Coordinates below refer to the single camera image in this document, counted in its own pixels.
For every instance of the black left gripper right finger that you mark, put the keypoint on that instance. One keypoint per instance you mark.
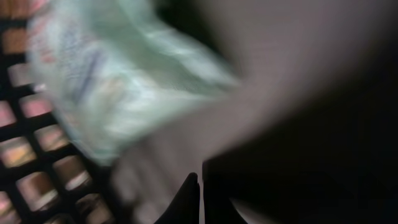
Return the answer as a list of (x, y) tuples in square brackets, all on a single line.
[(217, 206)]

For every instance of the grey plastic basket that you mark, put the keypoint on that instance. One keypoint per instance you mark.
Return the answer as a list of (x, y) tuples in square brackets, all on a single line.
[(65, 205)]

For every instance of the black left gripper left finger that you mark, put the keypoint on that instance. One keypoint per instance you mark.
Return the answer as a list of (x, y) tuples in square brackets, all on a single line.
[(185, 207)]

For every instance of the light green wet wipes pack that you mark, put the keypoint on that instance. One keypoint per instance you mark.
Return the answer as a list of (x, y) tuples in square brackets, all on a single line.
[(115, 72)]

